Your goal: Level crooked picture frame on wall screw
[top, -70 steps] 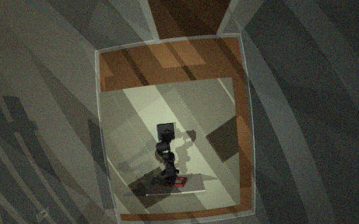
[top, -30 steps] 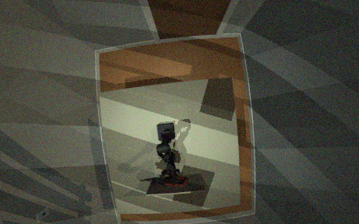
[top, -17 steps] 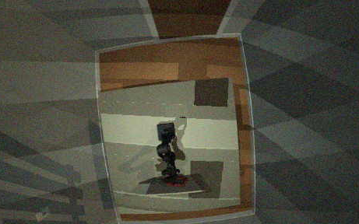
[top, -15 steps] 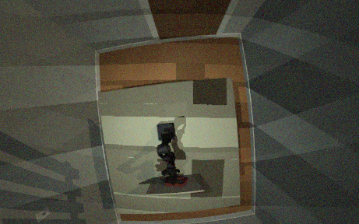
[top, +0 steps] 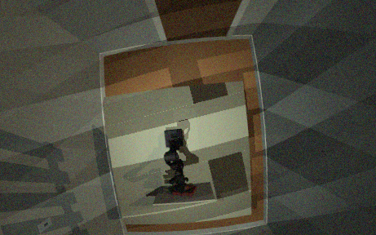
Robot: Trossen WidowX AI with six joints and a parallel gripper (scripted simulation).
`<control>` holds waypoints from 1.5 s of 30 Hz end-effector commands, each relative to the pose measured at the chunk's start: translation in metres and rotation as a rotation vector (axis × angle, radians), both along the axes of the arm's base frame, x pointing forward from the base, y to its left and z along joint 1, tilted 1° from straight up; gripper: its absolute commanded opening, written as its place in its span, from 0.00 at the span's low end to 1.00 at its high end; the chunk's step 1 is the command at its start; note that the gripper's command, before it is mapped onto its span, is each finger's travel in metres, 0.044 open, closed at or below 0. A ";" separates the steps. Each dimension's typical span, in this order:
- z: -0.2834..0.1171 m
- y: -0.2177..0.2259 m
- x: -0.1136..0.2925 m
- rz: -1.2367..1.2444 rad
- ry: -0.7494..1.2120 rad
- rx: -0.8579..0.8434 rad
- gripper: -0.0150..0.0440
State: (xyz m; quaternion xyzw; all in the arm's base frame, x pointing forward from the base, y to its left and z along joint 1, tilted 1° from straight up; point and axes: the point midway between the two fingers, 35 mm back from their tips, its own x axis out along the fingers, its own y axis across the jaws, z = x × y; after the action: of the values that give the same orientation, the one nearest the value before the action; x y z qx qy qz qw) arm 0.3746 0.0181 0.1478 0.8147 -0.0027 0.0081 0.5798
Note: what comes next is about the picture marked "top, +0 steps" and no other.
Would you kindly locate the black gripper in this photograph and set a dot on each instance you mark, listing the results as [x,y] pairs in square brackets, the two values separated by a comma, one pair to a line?
[181,185]

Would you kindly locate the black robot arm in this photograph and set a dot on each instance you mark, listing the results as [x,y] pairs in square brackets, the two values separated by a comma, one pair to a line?
[172,156]

